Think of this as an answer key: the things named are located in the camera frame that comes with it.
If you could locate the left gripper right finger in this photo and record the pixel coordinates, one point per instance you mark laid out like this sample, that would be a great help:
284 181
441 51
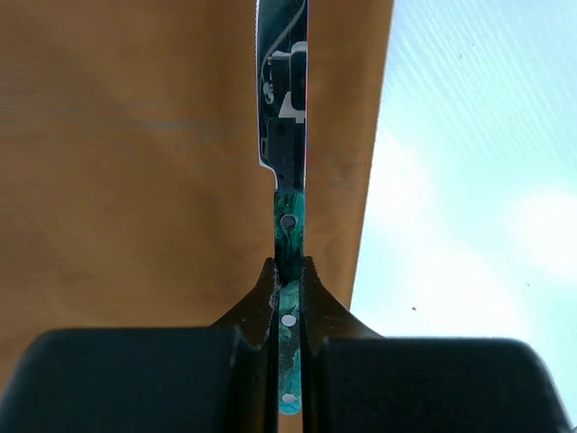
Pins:
354 380

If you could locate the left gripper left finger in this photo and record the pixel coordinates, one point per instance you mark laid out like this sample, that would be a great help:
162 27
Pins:
221 378

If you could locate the orange-brown cloth napkin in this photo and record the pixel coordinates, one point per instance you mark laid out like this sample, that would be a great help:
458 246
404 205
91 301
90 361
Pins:
132 193

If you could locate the green-handled steel knife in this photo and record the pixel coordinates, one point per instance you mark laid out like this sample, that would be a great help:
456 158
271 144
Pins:
281 77

